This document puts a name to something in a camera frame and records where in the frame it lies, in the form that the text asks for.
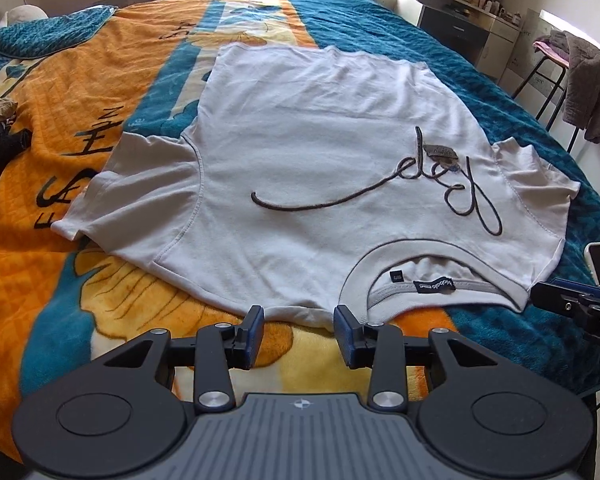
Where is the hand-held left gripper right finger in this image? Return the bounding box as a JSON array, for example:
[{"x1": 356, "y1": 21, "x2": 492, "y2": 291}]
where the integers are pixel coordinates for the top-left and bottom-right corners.
[{"x1": 332, "y1": 305, "x2": 516, "y2": 413}]

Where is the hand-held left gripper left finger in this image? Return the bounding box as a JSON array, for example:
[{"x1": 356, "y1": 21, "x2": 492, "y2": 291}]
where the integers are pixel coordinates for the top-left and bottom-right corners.
[{"x1": 87, "y1": 305, "x2": 266, "y2": 413}]

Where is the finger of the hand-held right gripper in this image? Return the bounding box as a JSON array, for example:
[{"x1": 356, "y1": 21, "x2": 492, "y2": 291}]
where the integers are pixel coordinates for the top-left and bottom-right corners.
[{"x1": 530, "y1": 278, "x2": 600, "y2": 319}]

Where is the white t-shirt with script print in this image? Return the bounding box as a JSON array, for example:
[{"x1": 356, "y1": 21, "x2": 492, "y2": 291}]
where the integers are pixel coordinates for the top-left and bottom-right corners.
[{"x1": 51, "y1": 42, "x2": 581, "y2": 333}]

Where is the orange and teal printed blanket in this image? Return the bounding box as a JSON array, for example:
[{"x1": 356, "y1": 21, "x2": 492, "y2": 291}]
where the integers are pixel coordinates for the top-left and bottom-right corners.
[{"x1": 0, "y1": 0, "x2": 600, "y2": 461}]

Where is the grey jacket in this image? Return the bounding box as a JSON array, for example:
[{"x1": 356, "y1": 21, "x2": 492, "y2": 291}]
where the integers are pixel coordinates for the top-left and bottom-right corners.
[{"x1": 550, "y1": 30, "x2": 600, "y2": 144}]

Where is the metal chair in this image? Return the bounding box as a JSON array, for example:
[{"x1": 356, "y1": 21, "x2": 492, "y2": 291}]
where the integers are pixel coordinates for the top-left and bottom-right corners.
[{"x1": 511, "y1": 35, "x2": 600, "y2": 157}]

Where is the pink cushion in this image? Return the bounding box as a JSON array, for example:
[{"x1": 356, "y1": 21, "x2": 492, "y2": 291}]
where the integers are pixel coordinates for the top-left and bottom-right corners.
[{"x1": 532, "y1": 40, "x2": 571, "y2": 67}]

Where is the white desk with dark drawers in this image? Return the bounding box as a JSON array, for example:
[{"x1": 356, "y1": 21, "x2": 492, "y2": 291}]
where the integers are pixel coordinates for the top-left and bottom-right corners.
[{"x1": 411, "y1": 0, "x2": 524, "y2": 86}]

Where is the black cloth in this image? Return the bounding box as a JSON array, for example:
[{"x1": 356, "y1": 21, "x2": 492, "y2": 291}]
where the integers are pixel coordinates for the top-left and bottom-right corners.
[{"x1": 0, "y1": 122, "x2": 34, "y2": 196}]

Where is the white pillow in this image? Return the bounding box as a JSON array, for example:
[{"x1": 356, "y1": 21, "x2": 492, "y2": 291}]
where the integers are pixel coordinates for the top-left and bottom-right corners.
[{"x1": 0, "y1": 5, "x2": 48, "y2": 29}]

